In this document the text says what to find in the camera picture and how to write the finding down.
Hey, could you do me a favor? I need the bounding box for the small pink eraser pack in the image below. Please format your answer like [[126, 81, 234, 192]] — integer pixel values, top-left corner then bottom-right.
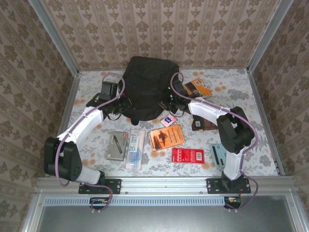
[[160, 115, 178, 128]]

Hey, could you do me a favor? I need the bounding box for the orange book with photo cover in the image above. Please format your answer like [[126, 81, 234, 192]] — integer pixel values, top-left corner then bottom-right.
[[183, 77, 213, 99]]

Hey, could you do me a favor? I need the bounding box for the black backpack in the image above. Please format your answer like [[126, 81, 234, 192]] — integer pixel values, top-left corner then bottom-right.
[[122, 56, 181, 126]]

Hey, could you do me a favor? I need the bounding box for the orange sunset cover book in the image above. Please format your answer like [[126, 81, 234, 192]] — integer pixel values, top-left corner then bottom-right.
[[148, 124, 185, 152]]

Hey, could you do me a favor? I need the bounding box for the dark brown book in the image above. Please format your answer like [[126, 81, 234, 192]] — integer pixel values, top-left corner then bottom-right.
[[191, 115, 219, 131]]

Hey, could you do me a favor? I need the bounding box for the clear ruler set package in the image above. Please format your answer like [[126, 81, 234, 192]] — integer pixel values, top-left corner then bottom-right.
[[125, 128, 147, 170]]

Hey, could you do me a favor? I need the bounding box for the red pack with barcode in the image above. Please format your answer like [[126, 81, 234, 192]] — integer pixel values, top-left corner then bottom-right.
[[171, 147, 205, 164]]

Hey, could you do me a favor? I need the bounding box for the grey pen box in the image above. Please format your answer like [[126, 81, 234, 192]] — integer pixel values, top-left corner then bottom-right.
[[106, 131, 130, 162]]

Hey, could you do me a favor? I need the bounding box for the teal calculator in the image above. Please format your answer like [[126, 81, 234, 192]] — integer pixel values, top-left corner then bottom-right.
[[210, 143, 227, 171]]

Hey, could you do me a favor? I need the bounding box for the floral white tablecloth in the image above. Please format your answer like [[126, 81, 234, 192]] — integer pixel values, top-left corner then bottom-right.
[[55, 68, 279, 177]]

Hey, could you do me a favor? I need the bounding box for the grey metal panel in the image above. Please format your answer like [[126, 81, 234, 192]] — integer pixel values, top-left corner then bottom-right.
[[23, 194, 304, 232]]

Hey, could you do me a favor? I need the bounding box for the aluminium rear rail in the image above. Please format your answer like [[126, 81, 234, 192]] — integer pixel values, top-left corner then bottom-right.
[[78, 65, 249, 72]]

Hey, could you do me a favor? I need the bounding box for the aluminium side rail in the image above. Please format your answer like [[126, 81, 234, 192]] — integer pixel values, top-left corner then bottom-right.
[[245, 69, 286, 176], [45, 72, 82, 177]]

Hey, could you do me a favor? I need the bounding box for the aluminium upright frame post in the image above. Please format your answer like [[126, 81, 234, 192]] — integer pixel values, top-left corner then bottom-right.
[[246, 0, 295, 73], [28, 0, 80, 76]]

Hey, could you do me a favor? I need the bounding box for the aluminium mounting rail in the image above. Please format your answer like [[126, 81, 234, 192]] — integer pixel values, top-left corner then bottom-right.
[[36, 175, 296, 194]]

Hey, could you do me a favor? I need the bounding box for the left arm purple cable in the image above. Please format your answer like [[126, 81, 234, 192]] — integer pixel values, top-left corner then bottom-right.
[[56, 73, 126, 215]]

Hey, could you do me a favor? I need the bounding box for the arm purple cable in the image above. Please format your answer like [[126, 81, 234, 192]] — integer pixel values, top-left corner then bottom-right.
[[56, 73, 126, 215], [170, 72, 259, 213]]

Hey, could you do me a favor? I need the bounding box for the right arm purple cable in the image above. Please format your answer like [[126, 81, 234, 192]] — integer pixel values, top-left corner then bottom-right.
[[170, 72, 259, 213]]

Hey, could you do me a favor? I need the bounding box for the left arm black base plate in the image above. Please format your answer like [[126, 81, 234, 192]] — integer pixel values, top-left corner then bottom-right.
[[78, 178, 122, 195]]

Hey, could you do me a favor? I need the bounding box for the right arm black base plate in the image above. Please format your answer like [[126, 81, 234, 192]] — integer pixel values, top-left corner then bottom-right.
[[206, 178, 252, 195]]

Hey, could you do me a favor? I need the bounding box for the grey slotted cable duct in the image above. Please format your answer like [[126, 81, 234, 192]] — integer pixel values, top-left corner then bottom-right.
[[44, 196, 229, 206]]

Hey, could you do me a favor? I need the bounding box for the black cable connector box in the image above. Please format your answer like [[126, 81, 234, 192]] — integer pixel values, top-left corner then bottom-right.
[[89, 197, 112, 210], [224, 197, 242, 210]]

